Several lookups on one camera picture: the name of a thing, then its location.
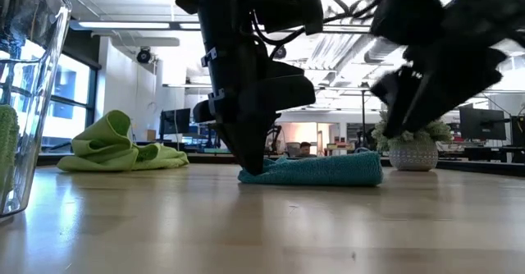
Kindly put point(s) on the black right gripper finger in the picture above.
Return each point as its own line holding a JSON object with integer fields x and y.
{"x": 400, "y": 97}
{"x": 447, "y": 97}

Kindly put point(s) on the black computer monitor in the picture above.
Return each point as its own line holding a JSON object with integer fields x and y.
{"x": 519, "y": 130}
{"x": 175, "y": 121}
{"x": 482, "y": 124}

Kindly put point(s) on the large office window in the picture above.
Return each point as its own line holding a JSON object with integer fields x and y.
{"x": 78, "y": 101}

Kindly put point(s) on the person at desk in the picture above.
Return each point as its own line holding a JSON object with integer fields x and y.
{"x": 305, "y": 148}

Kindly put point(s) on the clear plastic basket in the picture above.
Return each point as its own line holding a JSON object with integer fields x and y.
{"x": 33, "y": 81}

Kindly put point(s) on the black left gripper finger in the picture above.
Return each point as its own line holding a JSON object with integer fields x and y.
{"x": 250, "y": 142}

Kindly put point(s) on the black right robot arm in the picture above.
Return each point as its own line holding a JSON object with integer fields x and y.
{"x": 471, "y": 3}

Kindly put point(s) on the black aluminium table frame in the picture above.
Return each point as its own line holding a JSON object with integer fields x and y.
{"x": 484, "y": 166}

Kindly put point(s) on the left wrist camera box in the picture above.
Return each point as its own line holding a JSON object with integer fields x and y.
{"x": 285, "y": 89}

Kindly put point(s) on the teal microfiber towel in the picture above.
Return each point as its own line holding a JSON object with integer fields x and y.
{"x": 328, "y": 171}

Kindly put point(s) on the artificial green potted plant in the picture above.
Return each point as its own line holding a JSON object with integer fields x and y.
{"x": 414, "y": 155}

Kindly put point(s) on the lime green microfiber towel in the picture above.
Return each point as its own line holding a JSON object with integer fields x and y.
{"x": 106, "y": 151}

